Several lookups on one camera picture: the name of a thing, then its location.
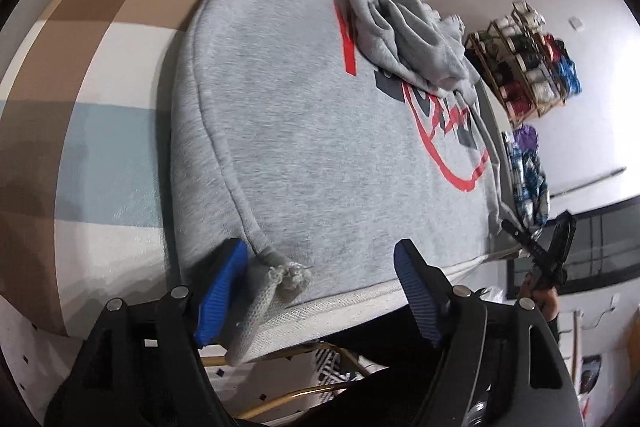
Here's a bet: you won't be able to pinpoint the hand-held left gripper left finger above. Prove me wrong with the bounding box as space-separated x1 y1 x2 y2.
45 238 249 427

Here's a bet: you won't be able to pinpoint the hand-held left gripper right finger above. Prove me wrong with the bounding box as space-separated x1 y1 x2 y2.
393 239 586 427

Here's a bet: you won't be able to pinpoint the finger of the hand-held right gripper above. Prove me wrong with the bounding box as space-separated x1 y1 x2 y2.
547 209 578 273
501 219 543 260

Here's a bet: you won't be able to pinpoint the grey hoodie with red print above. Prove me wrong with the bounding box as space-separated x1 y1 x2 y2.
167 0 523 365

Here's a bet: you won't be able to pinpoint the person's right hand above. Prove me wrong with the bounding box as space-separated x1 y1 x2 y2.
520 274 560 322

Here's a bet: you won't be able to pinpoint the dark glossy cabinet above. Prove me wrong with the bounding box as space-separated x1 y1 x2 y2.
505 194 640 300

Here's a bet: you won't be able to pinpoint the blue plaid shirt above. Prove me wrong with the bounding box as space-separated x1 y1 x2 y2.
502 132 551 230

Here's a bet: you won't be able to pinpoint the person's black pants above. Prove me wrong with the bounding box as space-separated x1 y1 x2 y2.
310 304 456 427

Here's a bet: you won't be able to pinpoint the purple bag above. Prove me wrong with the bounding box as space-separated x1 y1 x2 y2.
511 124 540 158

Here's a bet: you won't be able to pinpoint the group of sneakers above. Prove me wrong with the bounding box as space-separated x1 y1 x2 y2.
472 2 571 118

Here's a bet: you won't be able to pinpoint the blue plastic bag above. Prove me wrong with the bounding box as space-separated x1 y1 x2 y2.
557 57 583 96

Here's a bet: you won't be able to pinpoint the wooden shoe rack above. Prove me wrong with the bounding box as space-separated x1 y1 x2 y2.
465 0 568 128

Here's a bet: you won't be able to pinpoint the brown blue checked blanket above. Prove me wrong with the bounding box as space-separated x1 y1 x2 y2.
0 0 521 363

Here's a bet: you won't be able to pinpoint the gold metal chair frame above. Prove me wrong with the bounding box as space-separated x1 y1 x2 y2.
200 341 373 420

